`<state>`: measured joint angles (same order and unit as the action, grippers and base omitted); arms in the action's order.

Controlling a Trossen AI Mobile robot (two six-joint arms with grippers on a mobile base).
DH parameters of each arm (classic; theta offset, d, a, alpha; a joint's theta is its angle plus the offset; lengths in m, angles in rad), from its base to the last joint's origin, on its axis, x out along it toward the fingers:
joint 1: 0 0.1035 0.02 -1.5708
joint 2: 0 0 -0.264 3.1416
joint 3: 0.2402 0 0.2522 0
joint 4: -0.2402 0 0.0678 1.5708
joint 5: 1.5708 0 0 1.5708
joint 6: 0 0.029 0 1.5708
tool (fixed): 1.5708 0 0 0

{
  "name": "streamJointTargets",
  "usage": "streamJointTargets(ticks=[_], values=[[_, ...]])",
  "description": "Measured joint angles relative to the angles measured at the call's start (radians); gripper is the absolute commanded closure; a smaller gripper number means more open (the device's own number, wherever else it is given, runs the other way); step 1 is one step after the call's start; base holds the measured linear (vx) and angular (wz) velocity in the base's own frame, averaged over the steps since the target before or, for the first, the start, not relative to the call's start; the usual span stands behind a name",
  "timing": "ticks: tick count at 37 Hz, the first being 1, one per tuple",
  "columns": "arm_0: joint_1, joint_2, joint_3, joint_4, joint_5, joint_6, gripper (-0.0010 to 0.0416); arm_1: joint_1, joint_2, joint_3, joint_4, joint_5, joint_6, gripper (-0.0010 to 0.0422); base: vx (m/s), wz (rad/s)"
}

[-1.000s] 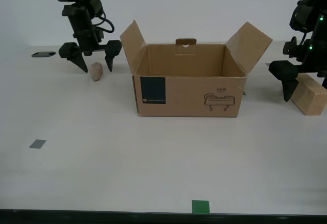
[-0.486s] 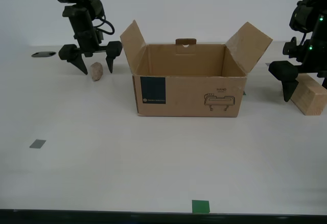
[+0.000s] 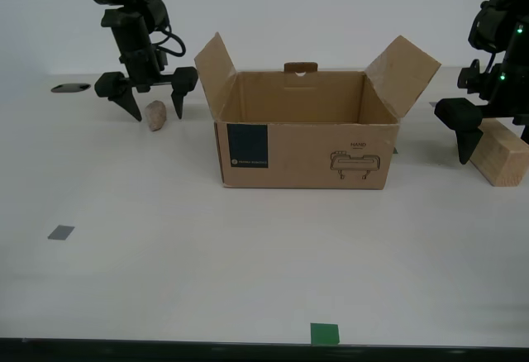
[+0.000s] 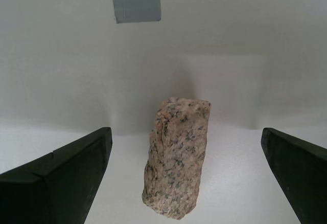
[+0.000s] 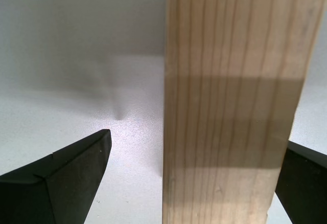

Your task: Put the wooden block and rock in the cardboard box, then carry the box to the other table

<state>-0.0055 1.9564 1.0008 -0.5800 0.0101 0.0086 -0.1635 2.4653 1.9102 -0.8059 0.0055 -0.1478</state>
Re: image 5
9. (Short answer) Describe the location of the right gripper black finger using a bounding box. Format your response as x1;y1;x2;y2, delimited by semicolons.
274;141;327;224
0;128;112;224

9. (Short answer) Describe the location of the light wooden block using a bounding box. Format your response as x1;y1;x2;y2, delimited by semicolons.
162;0;327;224

